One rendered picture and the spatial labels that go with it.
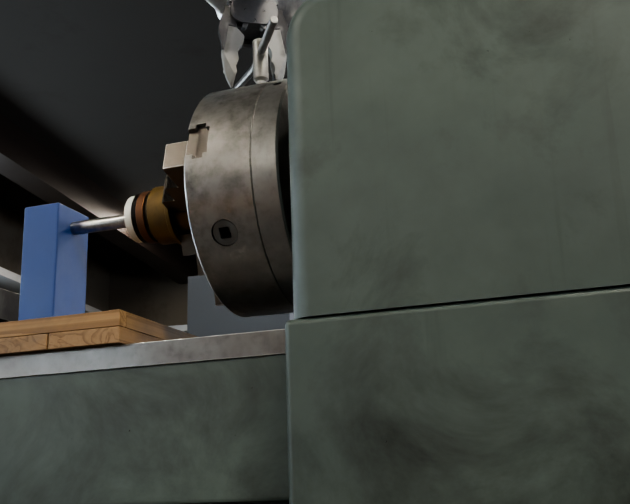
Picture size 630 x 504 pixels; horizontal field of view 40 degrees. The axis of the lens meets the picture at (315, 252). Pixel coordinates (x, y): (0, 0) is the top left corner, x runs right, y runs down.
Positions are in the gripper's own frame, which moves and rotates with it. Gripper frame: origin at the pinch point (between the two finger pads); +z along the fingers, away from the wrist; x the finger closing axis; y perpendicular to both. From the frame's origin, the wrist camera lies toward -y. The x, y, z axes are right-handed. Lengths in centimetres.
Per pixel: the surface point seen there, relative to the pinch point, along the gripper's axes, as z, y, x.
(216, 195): 23.3, -16.2, 8.4
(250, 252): 30.0, -14.9, 4.2
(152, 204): 19.3, 1.2, 14.9
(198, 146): 16.3, -14.1, 10.2
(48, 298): 31.0, 10.0, 28.8
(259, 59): -1.0, -4.4, 0.2
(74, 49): -173, 342, 35
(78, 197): -147, 531, 34
